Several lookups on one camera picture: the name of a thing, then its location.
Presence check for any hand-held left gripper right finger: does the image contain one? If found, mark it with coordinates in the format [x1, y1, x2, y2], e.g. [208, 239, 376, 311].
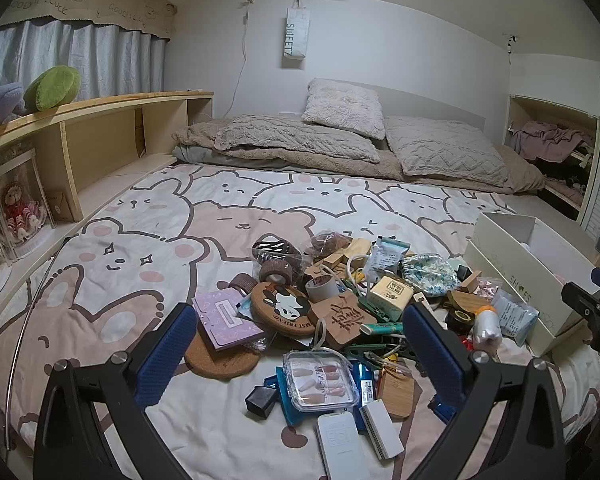
[404, 302, 568, 480]

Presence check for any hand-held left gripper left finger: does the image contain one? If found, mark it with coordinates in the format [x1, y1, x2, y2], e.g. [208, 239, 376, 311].
[32, 302, 201, 480]

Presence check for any white plastic bag roll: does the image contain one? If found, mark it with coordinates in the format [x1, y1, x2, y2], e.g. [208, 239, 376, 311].
[471, 305, 504, 354]

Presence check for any cream shoe box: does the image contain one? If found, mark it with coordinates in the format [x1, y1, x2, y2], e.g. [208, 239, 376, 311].
[465, 211, 600, 358]

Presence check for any clear false nail box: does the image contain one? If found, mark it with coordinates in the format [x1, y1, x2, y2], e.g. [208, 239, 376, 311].
[281, 350, 359, 413]

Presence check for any black round tin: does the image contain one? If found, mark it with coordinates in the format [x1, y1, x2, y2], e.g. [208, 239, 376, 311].
[445, 309, 477, 337]

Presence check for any round cork coaster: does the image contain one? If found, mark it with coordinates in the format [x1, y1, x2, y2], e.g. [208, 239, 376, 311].
[184, 331, 262, 376]

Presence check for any rounded wooden tag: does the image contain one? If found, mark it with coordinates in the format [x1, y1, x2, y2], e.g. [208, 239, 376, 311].
[379, 372, 417, 422]

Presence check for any green lighter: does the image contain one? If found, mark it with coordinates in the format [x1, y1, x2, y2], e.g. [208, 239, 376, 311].
[359, 322, 406, 339]

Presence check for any brown round wooden disc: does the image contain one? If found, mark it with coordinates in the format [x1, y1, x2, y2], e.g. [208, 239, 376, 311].
[447, 291, 493, 313]

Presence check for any green plastic clip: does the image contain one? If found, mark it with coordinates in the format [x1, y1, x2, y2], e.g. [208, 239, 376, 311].
[345, 342, 406, 363]

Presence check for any purple card packet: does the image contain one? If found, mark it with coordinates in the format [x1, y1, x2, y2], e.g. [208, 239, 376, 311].
[191, 287, 267, 352]

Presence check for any face mask packet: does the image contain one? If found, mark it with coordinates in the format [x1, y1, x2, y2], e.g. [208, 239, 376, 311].
[490, 289, 539, 347]

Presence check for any yellow square box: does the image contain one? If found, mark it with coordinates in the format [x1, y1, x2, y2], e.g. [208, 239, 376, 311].
[369, 275, 414, 322]

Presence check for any floral fabric pouch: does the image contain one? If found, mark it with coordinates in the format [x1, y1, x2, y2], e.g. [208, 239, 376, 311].
[401, 253, 462, 297]

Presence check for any wooden stamp block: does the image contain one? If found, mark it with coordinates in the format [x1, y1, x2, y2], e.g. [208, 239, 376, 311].
[459, 270, 483, 295]

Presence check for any pink candy bag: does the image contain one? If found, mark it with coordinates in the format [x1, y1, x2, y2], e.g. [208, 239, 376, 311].
[475, 280, 502, 306]

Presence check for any small white box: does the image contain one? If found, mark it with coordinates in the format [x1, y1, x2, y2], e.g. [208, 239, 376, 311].
[358, 400, 406, 461]

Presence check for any carved square wooden coaster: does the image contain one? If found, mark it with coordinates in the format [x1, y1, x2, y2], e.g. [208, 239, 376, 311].
[307, 294, 379, 352]

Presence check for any bear printed bed sheet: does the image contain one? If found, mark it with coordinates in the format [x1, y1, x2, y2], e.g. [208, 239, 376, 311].
[0, 162, 600, 480]

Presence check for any small black box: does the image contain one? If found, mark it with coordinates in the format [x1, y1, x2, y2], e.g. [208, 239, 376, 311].
[244, 385, 281, 419]

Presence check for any grey-green sachet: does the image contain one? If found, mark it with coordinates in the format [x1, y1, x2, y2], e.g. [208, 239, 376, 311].
[367, 237, 412, 283]

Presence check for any round panda wooden coaster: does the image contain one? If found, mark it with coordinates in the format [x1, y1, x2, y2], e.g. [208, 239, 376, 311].
[251, 281, 320, 332]

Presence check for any white power bank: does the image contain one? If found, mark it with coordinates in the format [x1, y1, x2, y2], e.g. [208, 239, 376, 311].
[316, 411, 372, 480]

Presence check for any grey tape roll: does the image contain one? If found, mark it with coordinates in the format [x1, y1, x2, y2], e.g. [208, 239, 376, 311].
[305, 276, 340, 305]

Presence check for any blue foil packet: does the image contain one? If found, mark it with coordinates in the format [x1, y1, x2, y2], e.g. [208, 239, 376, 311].
[275, 362, 378, 427]

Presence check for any pile of clothes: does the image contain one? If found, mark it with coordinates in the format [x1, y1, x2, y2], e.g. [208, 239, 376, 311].
[510, 119, 598, 196]

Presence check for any brown scrunchie in bag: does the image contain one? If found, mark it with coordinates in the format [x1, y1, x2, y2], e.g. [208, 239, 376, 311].
[310, 230, 353, 263]

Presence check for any zebra hair claw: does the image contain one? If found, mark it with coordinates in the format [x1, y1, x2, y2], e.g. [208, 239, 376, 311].
[252, 234, 302, 262]

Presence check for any small cardboard box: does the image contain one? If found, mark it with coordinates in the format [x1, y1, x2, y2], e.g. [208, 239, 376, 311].
[47, 189, 76, 223]

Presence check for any grey textured pillow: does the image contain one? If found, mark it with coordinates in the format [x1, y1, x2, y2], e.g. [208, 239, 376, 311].
[385, 116, 510, 188]
[214, 114, 382, 165]

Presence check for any doll in clear case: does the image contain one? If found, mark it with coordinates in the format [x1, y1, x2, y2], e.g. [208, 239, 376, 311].
[0, 147, 56, 261]

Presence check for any beige fleece blanket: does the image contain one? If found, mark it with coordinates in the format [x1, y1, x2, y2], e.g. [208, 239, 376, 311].
[171, 120, 546, 196]

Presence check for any wooden bedside shelf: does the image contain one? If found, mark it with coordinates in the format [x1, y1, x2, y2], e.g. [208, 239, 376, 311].
[0, 91, 215, 271]

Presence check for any grey bed headboard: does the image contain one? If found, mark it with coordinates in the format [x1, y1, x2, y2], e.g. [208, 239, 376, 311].
[307, 77, 486, 133]

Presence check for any fluffy beige pillow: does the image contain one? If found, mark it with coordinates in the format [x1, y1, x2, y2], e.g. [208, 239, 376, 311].
[301, 78, 386, 140]

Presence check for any green plush cushion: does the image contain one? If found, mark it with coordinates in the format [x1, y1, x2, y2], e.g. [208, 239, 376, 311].
[22, 65, 82, 112]

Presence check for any grey curtain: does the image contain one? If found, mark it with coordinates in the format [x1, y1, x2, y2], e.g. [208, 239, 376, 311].
[0, 20, 167, 116]

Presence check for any white hanging paper bag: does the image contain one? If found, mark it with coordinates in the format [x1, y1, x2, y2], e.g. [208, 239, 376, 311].
[281, 0, 312, 69]

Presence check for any white charging cable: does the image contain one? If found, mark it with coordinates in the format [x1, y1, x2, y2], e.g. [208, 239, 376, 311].
[345, 254, 376, 288]

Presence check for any white wall cable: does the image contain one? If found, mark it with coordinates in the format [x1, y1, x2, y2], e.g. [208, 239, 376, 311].
[212, 0, 253, 121]

